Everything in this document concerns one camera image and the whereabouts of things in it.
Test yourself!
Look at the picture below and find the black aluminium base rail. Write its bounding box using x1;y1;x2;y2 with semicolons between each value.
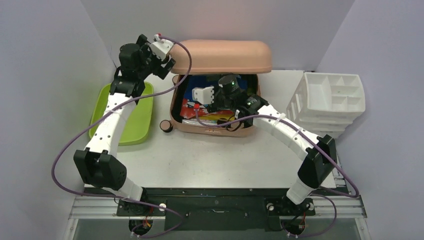
69;188;371;240

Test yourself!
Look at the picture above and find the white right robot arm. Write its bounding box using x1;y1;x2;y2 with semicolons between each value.
210;74;337;214

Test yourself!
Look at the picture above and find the green plastic tray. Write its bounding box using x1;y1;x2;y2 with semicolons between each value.
90;84;154;146

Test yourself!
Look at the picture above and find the pink hard-shell suitcase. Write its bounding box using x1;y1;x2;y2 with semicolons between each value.
170;39;272;137

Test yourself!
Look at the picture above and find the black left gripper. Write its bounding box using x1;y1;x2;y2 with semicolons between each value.
137;36;175;80

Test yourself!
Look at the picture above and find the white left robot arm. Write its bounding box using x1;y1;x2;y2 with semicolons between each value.
73;34;176;215

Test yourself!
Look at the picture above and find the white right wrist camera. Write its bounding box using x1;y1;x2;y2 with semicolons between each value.
192;86;215;105

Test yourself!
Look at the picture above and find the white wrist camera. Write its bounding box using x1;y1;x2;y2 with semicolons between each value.
192;86;215;105
149;34;174;60

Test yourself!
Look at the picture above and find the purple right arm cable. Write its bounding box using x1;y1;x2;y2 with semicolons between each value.
194;105;361;239

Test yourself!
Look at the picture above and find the blue towel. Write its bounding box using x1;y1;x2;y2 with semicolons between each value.
183;75;248;101

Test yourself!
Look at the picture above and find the red snack bag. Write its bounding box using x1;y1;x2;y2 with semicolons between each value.
180;98;234;122

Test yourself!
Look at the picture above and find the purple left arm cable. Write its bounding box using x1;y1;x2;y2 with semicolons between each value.
50;34;193;239

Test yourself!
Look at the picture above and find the white plastic drawer organizer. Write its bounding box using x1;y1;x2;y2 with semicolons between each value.
286;72;366;139

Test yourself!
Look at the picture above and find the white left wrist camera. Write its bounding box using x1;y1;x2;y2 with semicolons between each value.
149;34;174;60

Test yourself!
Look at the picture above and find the white toothpaste box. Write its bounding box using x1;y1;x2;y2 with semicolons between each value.
181;118;217;127

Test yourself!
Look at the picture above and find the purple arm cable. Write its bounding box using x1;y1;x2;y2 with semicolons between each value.
50;34;193;239
194;105;361;239

